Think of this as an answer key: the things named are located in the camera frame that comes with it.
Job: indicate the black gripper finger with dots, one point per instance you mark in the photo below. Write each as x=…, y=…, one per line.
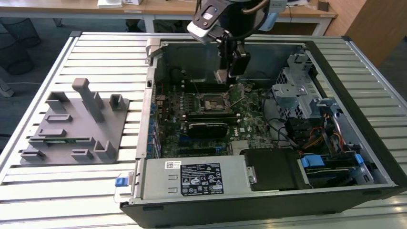
x=241, y=63
x=225, y=55

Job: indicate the green RAM stick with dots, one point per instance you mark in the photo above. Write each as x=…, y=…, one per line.
x=211, y=121
x=71, y=140

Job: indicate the silver disk bay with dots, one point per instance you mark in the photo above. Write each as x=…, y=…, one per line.
x=366, y=175

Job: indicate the blue expansion slot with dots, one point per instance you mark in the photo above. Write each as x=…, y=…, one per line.
x=183, y=138

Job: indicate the CPU socket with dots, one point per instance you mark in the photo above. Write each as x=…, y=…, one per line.
x=211, y=103

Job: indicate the wooden cabinet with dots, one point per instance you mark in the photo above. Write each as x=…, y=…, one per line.
x=375, y=23

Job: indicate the silver CPU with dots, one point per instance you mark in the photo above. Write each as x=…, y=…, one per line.
x=221, y=76

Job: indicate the black plastic shroud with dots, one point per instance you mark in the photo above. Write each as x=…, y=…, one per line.
x=274, y=170

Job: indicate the grey plastic parts rack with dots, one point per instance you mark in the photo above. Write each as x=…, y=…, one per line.
x=79, y=126

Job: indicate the white box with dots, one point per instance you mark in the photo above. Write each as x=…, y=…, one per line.
x=131, y=2
x=110, y=4

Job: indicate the small brown box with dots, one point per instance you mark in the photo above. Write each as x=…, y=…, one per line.
x=323, y=6

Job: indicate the black expansion slot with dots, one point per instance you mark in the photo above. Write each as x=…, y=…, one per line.
x=197, y=151

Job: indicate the metal locking lever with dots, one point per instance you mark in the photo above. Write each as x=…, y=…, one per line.
x=197, y=89
x=237, y=102

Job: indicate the black PC case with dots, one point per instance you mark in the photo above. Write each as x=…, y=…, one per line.
x=222, y=210

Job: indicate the green motherboard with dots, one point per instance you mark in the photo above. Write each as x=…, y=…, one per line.
x=254, y=112

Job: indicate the silver drive cage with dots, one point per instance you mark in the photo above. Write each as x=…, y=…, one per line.
x=287, y=94

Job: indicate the hard disk in blue carrier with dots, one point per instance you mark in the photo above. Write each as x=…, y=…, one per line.
x=313, y=162

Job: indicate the blue case latch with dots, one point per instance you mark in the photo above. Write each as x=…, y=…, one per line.
x=121, y=182

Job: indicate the black graphics card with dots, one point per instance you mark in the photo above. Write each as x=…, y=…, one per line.
x=207, y=131

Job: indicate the wooden desk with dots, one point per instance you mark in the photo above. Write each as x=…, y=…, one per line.
x=134, y=10

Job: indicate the silver chipset heatsink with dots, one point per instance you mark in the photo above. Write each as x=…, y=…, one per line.
x=239, y=146

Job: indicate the silver power supply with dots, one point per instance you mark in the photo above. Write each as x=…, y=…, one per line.
x=155, y=176

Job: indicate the round coin battery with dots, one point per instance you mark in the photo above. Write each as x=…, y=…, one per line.
x=250, y=88

